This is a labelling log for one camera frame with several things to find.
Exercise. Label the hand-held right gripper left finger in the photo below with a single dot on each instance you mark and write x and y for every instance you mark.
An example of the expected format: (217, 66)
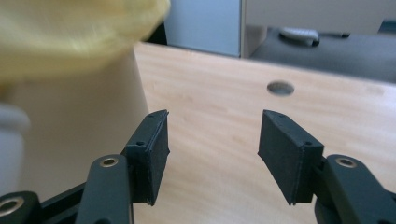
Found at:
(151, 155)

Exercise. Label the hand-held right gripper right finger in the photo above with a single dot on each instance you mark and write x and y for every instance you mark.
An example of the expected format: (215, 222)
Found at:
(289, 155)

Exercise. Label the white trash bin with face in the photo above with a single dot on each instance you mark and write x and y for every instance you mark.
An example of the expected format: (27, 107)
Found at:
(77, 130)

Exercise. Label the yellow plastic trash bag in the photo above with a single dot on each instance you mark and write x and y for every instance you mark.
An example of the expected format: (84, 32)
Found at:
(68, 34)

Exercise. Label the flat grey round device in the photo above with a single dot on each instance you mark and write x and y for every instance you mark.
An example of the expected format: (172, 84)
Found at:
(299, 34)

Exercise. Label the white cabinet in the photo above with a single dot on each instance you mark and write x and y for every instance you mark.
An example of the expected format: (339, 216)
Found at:
(202, 26)

